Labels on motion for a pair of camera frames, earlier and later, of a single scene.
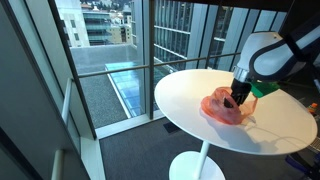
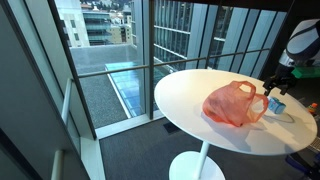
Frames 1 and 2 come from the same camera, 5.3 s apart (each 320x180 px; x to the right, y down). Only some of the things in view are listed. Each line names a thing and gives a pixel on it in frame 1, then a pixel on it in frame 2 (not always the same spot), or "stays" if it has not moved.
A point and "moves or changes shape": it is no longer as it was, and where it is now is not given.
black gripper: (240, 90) → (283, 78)
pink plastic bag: (214, 106) moves or changes shape
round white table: (279, 123) stays
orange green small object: (311, 108) stays
